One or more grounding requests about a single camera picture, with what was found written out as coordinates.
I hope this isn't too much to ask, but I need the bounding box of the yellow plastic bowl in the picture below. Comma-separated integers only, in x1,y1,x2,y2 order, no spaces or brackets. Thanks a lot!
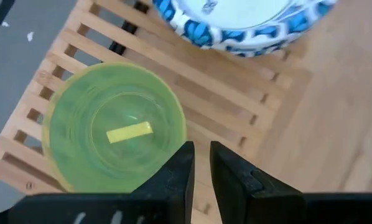
42,61,187,194

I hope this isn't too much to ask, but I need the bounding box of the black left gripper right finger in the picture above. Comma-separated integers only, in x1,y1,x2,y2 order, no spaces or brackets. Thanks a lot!
210,141,307,224

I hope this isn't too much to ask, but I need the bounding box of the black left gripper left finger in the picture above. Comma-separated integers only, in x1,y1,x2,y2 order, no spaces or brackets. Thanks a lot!
123,141,195,224

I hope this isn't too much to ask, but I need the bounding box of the wooden slatted shelf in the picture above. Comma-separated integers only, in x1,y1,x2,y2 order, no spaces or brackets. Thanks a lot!
0,0,314,224

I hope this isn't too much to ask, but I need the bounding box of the black aluminium table frame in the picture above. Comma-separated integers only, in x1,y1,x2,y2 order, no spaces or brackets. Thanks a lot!
108,1,147,56

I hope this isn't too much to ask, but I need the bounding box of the blue patterned paper bowl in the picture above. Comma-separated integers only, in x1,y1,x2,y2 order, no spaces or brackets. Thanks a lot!
153,0,339,52
223,40,299,59

